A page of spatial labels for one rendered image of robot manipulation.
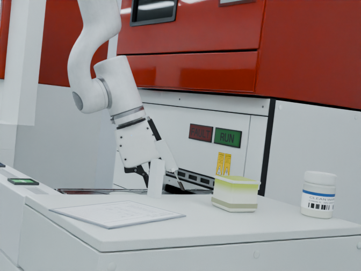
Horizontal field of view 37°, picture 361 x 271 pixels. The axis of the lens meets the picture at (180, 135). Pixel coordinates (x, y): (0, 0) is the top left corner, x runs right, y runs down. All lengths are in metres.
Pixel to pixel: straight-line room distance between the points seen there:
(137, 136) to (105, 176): 4.18
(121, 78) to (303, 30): 0.53
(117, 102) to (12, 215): 0.35
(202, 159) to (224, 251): 0.72
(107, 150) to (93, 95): 4.22
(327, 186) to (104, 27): 0.61
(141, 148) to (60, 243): 0.43
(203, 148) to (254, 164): 0.23
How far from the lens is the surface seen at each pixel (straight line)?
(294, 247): 1.06
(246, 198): 1.15
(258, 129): 1.45
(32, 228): 1.07
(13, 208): 1.18
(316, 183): 1.20
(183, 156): 1.71
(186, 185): 1.67
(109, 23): 1.26
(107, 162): 5.44
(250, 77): 1.42
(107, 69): 1.28
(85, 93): 1.24
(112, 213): 0.98
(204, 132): 1.62
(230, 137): 1.53
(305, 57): 1.52
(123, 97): 1.27
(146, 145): 1.30
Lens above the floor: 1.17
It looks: 3 degrees down
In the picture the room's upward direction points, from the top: 6 degrees clockwise
